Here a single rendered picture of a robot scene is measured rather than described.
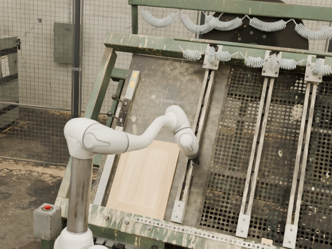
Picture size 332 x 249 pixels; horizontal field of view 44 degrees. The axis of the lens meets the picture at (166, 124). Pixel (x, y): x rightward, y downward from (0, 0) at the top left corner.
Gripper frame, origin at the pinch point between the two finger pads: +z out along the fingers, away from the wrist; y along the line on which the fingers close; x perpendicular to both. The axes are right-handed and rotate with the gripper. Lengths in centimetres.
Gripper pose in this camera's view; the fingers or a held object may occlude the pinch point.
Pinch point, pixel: (196, 161)
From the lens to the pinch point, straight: 251.3
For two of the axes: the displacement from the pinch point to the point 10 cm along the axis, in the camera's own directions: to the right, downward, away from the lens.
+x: -9.5, -1.5, 2.7
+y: 2.4, -9.2, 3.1
